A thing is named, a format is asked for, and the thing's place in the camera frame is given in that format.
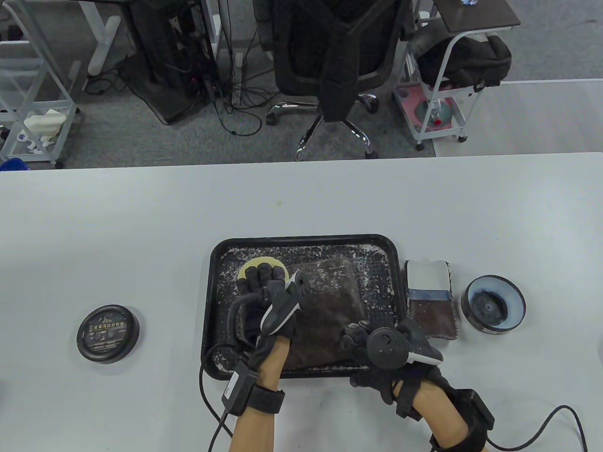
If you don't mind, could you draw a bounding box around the person's right hand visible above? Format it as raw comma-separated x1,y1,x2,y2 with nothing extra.
340,319,446,420

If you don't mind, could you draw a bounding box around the person's left hand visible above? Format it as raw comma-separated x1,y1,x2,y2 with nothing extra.
236,264,309,372

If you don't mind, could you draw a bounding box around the yellow round sponge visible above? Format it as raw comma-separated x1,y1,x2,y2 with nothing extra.
237,257,290,283

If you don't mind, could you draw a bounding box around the black white tracking controller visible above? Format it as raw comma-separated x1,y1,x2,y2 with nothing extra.
228,271,309,347
367,323,444,370

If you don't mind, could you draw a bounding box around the brown leather bag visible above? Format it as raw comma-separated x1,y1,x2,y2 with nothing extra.
264,257,367,370

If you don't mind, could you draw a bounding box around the white and brown applicator pad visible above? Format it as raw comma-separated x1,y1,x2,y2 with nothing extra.
405,260,460,340

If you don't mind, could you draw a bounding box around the black leather care cream jar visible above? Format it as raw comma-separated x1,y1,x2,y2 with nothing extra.
461,275,526,335

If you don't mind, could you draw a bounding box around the black round jar lid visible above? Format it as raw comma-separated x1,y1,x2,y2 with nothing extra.
77,305,141,364

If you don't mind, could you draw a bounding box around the person's left forearm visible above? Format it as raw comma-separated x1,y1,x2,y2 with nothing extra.
228,337,290,452

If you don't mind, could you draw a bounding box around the person's right forearm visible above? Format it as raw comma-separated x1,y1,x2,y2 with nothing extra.
415,379,472,445

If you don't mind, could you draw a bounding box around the black plastic tray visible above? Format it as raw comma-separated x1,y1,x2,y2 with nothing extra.
203,234,414,379

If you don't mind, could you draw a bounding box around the white rolling cart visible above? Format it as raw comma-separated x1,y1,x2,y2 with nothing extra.
393,21,512,151

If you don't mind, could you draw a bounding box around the pink cart shelf mat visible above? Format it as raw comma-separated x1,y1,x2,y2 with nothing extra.
398,87,460,132

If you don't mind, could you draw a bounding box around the clear bottle with red cap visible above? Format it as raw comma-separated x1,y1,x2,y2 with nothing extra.
426,99,453,125

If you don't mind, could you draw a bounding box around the black mesh office chair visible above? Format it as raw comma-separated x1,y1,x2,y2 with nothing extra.
254,0,415,161

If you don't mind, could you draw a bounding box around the black computer tower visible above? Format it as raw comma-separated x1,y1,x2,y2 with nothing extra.
130,0,220,125

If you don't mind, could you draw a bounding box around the white foam block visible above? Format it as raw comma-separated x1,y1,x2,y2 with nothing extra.
24,109,65,137

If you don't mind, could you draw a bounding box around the white desk leg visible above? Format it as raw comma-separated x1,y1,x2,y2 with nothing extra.
78,0,122,76

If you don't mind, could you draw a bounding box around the black backpack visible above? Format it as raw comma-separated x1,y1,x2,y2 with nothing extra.
417,34,513,92

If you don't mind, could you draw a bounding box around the white metal shelf rack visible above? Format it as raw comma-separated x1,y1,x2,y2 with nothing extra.
0,0,83,169

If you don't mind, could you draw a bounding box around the black cable bundle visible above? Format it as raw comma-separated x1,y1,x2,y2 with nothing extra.
188,47,283,137

